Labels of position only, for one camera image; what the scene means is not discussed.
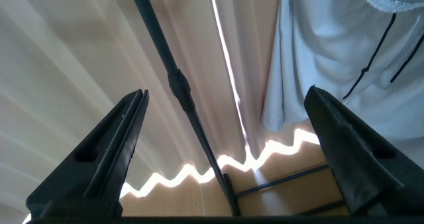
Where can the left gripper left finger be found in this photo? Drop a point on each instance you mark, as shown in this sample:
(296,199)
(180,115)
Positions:
(89,177)

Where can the black clothes rack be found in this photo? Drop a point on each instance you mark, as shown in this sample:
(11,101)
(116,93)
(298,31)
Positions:
(179,85)

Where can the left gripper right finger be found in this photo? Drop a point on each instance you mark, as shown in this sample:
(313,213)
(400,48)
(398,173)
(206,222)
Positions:
(364,171)

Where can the pale grey shorts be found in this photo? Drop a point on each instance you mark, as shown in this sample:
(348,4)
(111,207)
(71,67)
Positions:
(331,51)

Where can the beige curtain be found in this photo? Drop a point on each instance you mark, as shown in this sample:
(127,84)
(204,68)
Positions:
(66,51)

